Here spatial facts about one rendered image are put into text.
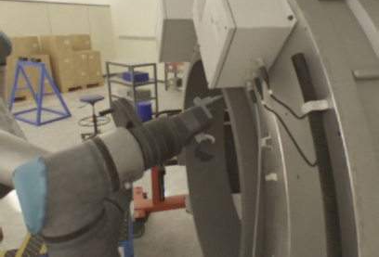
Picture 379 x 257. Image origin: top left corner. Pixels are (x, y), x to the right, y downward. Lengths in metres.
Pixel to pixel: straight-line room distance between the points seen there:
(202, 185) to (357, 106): 1.08
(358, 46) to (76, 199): 0.50
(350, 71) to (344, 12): 0.15
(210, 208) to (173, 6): 0.92
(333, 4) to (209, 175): 1.06
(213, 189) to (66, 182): 1.13
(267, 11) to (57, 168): 0.43
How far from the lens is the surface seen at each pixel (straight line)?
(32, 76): 7.55
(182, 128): 0.48
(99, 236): 0.46
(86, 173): 0.41
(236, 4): 0.56
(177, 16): 1.11
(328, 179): 0.47
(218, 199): 1.46
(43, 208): 0.41
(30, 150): 0.60
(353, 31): 0.59
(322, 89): 0.49
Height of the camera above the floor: 1.65
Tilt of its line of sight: 18 degrees down
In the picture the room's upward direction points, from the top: straight up
